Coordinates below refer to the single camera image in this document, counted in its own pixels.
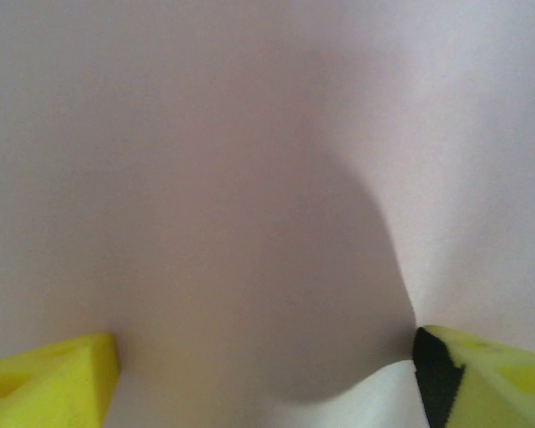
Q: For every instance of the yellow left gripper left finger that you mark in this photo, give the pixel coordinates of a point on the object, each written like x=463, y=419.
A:
x=49, y=383

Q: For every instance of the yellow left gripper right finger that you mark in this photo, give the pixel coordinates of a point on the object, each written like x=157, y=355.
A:
x=481, y=388

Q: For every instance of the pink square paper sheet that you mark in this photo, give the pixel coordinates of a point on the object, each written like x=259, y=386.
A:
x=205, y=178

